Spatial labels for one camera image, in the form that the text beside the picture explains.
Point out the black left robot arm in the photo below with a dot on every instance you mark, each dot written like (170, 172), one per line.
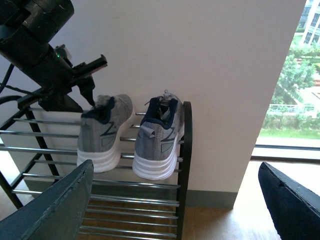
(26, 28)

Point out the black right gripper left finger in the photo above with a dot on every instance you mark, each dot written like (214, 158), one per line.
(57, 213)

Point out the black metal shoe rack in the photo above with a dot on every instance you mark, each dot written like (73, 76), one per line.
(121, 206)

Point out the grey knit sneaker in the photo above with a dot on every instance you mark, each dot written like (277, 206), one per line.
(156, 145)
(100, 131)

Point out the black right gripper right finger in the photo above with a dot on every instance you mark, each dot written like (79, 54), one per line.
(294, 209)

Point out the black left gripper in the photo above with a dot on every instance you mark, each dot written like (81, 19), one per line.
(51, 69)

